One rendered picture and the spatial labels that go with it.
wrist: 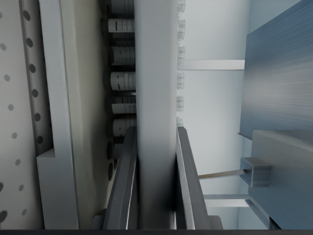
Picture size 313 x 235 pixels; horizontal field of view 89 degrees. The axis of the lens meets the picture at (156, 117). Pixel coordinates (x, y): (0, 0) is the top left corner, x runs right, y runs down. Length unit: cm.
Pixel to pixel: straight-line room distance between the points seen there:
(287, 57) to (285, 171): 38
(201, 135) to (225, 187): 130
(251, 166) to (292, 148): 5
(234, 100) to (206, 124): 78
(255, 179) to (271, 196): 3
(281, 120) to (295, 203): 34
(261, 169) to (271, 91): 37
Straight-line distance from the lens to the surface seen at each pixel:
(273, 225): 28
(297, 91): 52
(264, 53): 64
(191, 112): 348
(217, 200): 138
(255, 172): 25
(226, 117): 373
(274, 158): 25
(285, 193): 25
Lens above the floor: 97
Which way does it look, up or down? 1 degrees up
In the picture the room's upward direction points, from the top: 90 degrees clockwise
